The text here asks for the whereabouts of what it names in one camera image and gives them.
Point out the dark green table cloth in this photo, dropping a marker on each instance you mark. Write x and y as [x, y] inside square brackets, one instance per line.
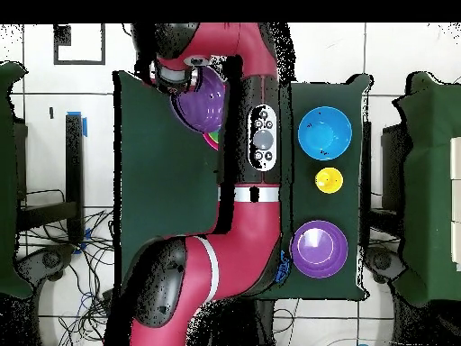
[162, 180]

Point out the black office chair base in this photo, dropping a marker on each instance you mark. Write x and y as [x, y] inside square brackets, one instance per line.
[381, 262]
[50, 259]

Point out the blue tape strip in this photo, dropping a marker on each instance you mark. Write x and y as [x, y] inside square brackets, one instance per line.
[85, 128]

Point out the black table frame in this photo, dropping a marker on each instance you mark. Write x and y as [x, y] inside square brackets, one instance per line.
[74, 162]

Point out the black square floor frame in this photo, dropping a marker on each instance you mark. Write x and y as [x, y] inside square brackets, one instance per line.
[62, 36]

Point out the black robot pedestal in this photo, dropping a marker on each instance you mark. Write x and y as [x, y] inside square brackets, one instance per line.
[234, 324]

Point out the yellow plastic cup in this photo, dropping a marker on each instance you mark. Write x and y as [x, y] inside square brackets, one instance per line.
[329, 180]

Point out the green plastic bowl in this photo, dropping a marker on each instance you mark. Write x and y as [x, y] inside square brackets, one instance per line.
[215, 136]

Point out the green cloth side table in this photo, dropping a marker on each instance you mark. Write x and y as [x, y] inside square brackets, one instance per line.
[7, 180]
[428, 180]

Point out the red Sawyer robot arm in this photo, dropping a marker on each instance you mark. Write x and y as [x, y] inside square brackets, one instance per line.
[245, 252]

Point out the pink plastic bowl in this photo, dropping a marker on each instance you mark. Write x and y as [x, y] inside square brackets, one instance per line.
[210, 142]

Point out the purple plastic bowl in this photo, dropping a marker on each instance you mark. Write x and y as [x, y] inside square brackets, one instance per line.
[318, 252]
[201, 108]

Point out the light blue plastic bowl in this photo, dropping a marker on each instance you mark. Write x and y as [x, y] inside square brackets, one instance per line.
[325, 133]

